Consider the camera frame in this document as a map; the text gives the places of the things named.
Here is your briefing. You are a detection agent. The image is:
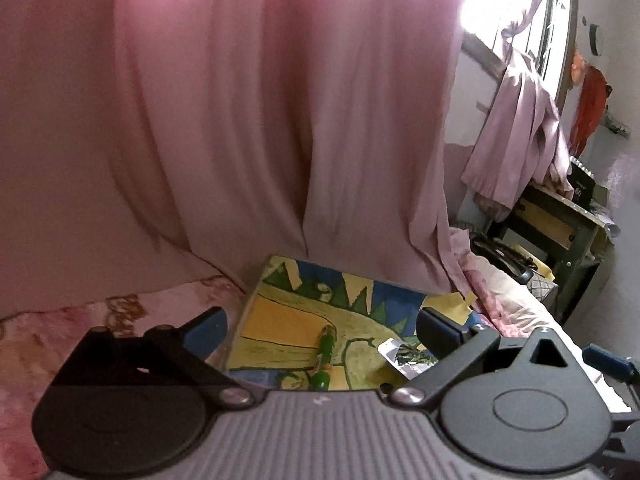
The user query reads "bright window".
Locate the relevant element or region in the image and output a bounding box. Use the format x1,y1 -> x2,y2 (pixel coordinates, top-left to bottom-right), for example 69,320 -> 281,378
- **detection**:
460,0 -> 576,106

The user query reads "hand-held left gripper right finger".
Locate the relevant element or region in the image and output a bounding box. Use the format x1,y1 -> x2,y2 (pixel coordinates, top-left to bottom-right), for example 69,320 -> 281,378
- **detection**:
390,308 -> 581,406

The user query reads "black box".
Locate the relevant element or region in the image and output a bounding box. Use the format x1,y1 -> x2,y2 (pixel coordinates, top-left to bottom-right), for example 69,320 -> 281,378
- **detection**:
567,157 -> 596,206

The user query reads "black and white snack packet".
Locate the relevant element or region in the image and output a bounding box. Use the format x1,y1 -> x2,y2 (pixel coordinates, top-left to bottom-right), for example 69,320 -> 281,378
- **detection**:
378,339 -> 438,380

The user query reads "grey quilted pouch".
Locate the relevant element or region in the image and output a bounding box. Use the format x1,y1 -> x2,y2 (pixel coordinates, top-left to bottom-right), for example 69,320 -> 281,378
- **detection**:
525,267 -> 558,301

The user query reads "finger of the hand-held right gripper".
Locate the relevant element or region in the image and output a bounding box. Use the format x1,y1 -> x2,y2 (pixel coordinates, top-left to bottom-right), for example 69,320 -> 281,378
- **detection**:
582,344 -> 640,386

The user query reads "green snack packet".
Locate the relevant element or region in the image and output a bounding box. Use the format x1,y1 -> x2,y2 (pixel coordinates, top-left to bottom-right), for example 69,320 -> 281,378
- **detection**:
310,324 -> 337,391

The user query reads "wooden side table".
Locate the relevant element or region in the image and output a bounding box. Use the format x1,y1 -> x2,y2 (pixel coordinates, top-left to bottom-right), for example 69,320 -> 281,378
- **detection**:
487,180 -> 616,326

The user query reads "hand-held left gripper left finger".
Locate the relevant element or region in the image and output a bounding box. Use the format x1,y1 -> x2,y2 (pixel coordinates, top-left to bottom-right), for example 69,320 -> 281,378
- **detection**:
55,306 -> 253,408

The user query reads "tied pink curtain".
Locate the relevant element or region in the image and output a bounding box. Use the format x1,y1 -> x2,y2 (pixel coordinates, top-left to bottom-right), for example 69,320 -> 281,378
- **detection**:
460,0 -> 581,211

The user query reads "yellow paper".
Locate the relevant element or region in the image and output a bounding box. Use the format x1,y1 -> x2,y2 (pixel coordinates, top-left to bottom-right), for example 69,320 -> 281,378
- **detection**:
515,245 -> 556,281

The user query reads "red hanging cloth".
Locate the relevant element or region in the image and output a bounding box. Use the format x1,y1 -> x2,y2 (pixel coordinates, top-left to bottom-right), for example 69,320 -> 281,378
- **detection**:
570,65 -> 613,158

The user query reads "crumpled pink white blanket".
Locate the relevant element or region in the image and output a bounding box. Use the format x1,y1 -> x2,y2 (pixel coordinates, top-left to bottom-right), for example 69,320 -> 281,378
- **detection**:
450,227 -> 631,413

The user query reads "black bag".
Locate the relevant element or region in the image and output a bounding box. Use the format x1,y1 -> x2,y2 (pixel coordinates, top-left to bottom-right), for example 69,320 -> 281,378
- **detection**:
470,232 -> 536,286

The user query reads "large pink curtain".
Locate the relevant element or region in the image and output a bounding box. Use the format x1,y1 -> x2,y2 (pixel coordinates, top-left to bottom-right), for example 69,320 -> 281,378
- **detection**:
0,0 -> 481,321

